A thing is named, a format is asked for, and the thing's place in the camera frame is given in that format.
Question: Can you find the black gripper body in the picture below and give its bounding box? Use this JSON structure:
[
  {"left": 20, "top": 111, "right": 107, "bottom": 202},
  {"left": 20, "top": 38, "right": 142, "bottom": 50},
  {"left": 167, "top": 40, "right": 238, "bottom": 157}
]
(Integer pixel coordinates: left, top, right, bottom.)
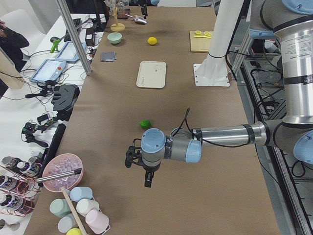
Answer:
[
  {"left": 140, "top": 0, "right": 147, "bottom": 14},
  {"left": 143, "top": 164, "right": 159, "bottom": 180}
]

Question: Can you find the yellow lemon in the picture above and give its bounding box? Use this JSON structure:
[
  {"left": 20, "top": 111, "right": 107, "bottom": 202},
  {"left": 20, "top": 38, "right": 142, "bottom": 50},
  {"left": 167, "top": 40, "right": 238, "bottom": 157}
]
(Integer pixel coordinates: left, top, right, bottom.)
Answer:
[{"left": 147, "top": 37, "right": 158, "bottom": 46}]

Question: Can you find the green lime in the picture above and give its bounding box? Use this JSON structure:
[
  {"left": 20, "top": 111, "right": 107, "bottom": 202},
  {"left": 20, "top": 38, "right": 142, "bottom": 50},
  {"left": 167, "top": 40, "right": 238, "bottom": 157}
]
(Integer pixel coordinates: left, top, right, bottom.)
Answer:
[{"left": 139, "top": 120, "right": 151, "bottom": 129}]

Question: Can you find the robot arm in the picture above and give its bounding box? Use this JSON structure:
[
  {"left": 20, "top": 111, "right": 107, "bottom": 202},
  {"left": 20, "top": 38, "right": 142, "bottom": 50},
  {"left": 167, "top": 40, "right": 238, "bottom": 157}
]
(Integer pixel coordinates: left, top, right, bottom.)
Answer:
[
  {"left": 138, "top": 0, "right": 160, "bottom": 19},
  {"left": 138, "top": 0, "right": 313, "bottom": 187}
]

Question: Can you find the cream rabbit tray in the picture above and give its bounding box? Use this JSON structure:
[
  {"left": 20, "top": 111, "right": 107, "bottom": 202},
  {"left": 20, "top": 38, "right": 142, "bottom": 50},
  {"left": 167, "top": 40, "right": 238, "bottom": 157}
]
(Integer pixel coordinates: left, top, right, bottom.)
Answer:
[{"left": 136, "top": 61, "right": 167, "bottom": 89}]

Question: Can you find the metal scoop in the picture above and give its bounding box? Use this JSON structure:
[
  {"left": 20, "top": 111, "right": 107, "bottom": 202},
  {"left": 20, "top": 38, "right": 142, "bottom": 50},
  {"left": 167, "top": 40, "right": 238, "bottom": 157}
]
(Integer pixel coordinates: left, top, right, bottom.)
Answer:
[{"left": 126, "top": 14, "right": 147, "bottom": 24}]

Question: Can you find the wooden mug tree stand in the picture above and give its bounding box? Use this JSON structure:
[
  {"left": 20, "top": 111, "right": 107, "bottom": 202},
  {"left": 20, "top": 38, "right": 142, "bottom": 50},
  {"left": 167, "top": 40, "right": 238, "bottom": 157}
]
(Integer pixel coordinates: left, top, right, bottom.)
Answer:
[{"left": 110, "top": 7, "right": 125, "bottom": 32}]

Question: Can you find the mint green bowl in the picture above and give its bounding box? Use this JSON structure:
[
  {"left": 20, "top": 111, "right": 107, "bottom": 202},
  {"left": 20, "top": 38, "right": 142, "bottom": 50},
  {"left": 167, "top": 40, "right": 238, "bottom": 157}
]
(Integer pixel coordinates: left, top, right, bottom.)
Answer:
[{"left": 107, "top": 32, "right": 122, "bottom": 44}]

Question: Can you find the yellow plastic knife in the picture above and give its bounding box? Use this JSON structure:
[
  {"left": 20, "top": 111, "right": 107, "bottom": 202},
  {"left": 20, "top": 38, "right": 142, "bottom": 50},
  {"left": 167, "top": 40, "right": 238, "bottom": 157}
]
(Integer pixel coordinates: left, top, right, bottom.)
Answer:
[{"left": 193, "top": 35, "right": 211, "bottom": 39}]

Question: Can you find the grey folded cloth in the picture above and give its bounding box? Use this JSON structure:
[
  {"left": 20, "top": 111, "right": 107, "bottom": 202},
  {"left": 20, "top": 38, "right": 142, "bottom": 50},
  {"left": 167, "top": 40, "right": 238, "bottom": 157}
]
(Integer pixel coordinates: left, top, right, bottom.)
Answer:
[{"left": 100, "top": 51, "right": 117, "bottom": 62}]

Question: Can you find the wooden cutting board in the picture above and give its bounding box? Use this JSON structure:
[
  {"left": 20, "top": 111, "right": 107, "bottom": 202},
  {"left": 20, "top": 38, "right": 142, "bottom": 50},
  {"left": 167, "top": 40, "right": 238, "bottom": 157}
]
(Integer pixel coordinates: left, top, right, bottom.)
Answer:
[{"left": 189, "top": 31, "right": 213, "bottom": 52}]

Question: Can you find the pink plastic cup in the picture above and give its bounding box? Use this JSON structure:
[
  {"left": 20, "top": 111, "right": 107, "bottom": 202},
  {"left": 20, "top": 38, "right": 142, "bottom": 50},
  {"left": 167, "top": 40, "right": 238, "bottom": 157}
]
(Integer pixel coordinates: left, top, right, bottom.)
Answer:
[{"left": 85, "top": 209, "right": 111, "bottom": 235}]

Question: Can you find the cream plastic cup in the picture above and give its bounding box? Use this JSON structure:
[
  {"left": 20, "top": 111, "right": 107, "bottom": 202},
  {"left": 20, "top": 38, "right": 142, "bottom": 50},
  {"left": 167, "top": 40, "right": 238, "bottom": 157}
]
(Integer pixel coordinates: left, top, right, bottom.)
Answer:
[{"left": 76, "top": 199, "right": 100, "bottom": 217}]

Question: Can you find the blue plastic cup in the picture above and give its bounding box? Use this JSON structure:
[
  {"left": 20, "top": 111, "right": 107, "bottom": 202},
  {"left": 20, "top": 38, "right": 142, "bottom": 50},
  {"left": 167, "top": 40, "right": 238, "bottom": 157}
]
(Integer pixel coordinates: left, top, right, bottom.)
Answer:
[{"left": 70, "top": 187, "right": 93, "bottom": 202}]

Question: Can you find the far teach pendant tablet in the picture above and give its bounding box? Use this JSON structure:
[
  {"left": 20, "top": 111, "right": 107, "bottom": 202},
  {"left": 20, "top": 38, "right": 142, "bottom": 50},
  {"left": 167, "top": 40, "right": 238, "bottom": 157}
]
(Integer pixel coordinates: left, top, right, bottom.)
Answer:
[{"left": 56, "top": 41, "right": 79, "bottom": 63}]

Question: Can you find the teach pendant tablet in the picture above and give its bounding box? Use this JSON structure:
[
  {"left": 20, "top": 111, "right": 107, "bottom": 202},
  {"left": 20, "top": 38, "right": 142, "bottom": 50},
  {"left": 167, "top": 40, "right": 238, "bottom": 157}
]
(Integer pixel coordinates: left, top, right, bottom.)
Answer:
[
  {"left": 56, "top": 41, "right": 79, "bottom": 63},
  {"left": 29, "top": 59, "right": 67, "bottom": 83}
]

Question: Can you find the yellow plastic cup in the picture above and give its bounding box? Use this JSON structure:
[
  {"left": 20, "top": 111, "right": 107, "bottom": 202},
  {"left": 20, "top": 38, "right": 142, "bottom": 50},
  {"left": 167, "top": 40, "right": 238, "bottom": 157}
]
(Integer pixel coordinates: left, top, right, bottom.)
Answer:
[{"left": 66, "top": 228, "right": 82, "bottom": 235}]

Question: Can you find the pink bowl with ice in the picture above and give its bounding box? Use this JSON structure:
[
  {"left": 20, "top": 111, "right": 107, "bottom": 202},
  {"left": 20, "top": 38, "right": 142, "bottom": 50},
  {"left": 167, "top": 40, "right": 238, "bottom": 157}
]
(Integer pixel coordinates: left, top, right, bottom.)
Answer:
[{"left": 42, "top": 153, "right": 84, "bottom": 192}]

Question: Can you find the grey plastic cup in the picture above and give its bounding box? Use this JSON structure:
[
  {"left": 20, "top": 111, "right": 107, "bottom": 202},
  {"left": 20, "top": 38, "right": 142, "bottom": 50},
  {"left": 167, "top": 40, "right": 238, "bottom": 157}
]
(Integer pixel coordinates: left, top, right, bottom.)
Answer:
[{"left": 58, "top": 213, "right": 78, "bottom": 233}]

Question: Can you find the green plastic cup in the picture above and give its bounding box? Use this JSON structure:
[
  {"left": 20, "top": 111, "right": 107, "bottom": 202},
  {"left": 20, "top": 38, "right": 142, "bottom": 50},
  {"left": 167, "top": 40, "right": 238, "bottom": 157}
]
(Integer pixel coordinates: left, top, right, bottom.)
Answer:
[{"left": 49, "top": 199, "right": 71, "bottom": 218}]

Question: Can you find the black bar device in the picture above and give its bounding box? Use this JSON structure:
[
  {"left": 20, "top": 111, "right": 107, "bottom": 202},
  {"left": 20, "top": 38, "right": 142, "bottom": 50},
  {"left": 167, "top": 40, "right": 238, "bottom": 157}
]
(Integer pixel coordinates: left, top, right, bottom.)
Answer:
[{"left": 39, "top": 124, "right": 66, "bottom": 177}]

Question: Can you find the near teach pendant tablet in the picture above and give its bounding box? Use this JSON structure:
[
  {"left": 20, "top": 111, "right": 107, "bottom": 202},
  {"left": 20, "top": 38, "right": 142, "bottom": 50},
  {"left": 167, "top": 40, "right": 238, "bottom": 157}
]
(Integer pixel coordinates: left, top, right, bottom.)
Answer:
[{"left": 29, "top": 59, "right": 67, "bottom": 83}]

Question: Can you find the person in black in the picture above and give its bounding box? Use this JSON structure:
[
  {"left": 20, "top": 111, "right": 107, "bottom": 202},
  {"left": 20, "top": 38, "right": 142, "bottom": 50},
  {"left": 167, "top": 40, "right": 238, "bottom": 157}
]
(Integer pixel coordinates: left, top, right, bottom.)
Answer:
[{"left": 0, "top": 21, "right": 29, "bottom": 72}]

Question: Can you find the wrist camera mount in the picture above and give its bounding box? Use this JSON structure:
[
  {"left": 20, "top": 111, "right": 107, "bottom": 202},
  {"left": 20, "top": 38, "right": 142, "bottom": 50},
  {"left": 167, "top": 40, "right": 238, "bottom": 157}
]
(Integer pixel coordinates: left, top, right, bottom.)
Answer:
[{"left": 125, "top": 138, "right": 143, "bottom": 168}]

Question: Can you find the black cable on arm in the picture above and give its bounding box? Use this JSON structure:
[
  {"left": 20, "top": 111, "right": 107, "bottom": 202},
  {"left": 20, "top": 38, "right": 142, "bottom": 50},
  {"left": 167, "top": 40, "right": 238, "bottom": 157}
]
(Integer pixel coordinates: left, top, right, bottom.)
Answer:
[{"left": 171, "top": 107, "right": 252, "bottom": 148}]

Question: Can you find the aluminium frame post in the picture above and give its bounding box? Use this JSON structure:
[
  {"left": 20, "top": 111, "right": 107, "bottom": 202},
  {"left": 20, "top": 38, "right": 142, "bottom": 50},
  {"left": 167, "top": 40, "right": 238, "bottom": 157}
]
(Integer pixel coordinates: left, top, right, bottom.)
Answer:
[{"left": 56, "top": 0, "right": 92, "bottom": 75}]

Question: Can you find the green handled tool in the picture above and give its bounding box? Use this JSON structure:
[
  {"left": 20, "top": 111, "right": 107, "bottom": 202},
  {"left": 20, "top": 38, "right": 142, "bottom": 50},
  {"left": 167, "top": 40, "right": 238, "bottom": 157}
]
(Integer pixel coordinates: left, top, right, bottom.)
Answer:
[{"left": 50, "top": 37, "right": 63, "bottom": 53}]

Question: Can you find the copper wire bottle rack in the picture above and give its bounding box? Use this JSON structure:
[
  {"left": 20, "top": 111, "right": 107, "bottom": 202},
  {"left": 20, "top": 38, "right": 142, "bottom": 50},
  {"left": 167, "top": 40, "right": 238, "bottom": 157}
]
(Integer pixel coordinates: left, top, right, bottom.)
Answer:
[{"left": 0, "top": 156, "right": 42, "bottom": 217}]

